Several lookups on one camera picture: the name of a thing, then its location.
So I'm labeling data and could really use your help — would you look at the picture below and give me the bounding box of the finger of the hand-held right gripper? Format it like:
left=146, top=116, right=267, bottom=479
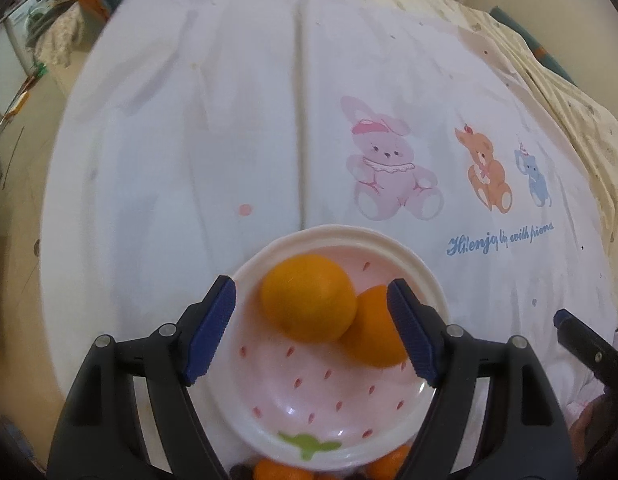
left=553, top=309, right=618, bottom=396

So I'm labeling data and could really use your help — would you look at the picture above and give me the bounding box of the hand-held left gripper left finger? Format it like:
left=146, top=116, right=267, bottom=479
left=48, top=275, right=237, bottom=480

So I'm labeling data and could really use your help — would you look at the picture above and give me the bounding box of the small tangerine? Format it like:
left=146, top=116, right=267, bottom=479
left=253, top=460, right=315, bottom=480
left=366, top=444, right=412, bottom=480

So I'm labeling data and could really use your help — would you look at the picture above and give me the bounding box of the white washing machine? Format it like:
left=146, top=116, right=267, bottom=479
left=3, top=0, right=60, bottom=47

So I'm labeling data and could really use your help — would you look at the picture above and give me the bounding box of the large yellow-orange orange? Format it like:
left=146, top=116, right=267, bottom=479
left=261, top=255, right=357, bottom=343

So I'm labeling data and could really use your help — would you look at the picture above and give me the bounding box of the teal cushion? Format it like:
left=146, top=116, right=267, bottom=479
left=489, top=6, right=576, bottom=86

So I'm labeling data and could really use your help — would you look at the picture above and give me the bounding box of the large deep orange orange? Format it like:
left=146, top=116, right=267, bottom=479
left=339, top=285, right=409, bottom=367

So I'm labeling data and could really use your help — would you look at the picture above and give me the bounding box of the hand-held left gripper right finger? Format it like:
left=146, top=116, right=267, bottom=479
left=387, top=278, right=577, bottom=480

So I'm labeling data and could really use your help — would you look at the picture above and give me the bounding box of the white animal print blanket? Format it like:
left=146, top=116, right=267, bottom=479
left=39, top=0, right=618, bottom=480

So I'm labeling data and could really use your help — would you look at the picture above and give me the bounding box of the white strawberry print plate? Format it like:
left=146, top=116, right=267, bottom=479
left=209, top=225, right=450, bottom=473

